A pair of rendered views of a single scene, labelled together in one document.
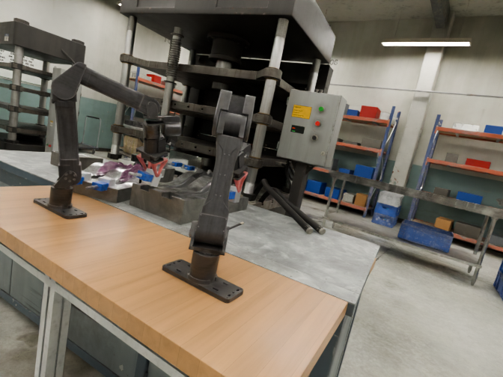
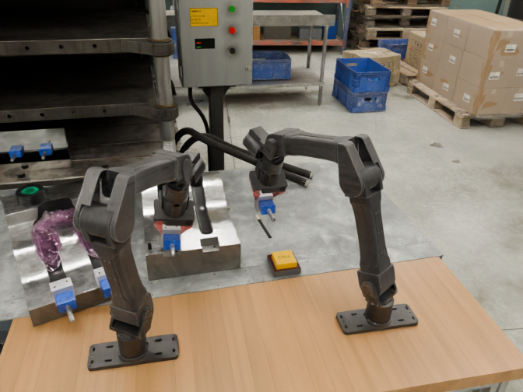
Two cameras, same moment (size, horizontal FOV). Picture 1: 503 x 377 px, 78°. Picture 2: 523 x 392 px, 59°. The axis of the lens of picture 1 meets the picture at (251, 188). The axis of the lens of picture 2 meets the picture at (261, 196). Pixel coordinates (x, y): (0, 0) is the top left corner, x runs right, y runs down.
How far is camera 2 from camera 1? 1.03 m
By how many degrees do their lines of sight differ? 43
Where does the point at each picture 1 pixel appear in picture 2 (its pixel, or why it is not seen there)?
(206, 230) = (386, 285)
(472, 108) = not seen: outside the picture
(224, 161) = (377, 219)
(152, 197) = (187, 259)
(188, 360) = (471, 380)
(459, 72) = not seen: outside the picture
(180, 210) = (236, 255)
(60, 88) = (122, 229)
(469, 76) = not seen: outside the picture
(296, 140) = (207, 59)
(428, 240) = (268, 71)
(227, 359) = (484, 362)
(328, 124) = (245, 28)
